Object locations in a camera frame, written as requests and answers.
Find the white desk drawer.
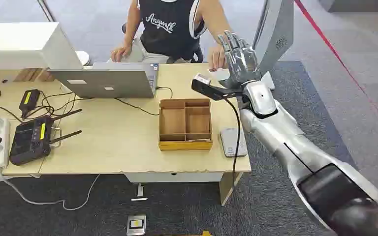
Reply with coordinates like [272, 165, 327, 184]
[125, 172, 224, 184]

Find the black laptop charger cable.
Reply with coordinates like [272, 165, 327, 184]
[114, 86, 174, 117]

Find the black power adapter yellow label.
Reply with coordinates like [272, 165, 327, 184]
[18, 88, 42, 118]

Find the silver monitor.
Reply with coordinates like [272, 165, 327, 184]
[252, 0, 295, 91]

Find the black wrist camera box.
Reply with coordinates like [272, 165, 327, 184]
[191, 73, 243, 101]

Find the silver laptop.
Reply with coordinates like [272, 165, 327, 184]
[48, 62, 160, 99]

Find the wooden card box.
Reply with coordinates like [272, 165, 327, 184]
[157, 98, 214, 151]

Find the white card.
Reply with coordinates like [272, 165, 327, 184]
[209, 68, 231, 82]

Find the person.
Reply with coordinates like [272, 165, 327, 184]
[110, 0, 233, 71]

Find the white cabinet box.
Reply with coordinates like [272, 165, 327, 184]
[0, 22, 84, 71]

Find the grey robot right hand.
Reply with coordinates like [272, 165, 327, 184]
[218, 30, 262, 90]

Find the person's left hand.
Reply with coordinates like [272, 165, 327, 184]
[207, 45, 228, 71]

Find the person's right hand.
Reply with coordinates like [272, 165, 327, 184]
[111, 44, 133, 63]

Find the white power strip cable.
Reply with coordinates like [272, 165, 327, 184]
[0, 169, 101, 211]

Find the wooden desk leg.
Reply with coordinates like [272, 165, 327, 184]
[219, 172, 244, 207]

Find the black router with antennas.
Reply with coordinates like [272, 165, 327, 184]
[8, 108, 83, 166]

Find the white floor bracket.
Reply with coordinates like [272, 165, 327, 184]
[130, 183, 149, 202]

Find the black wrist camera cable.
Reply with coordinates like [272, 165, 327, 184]
[224, 97, 243, 199]

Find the white smartphone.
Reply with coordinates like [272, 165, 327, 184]
[220, 127, 249, 158]

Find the steel floor socket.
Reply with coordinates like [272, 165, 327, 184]
[126, 214, 147, 236]

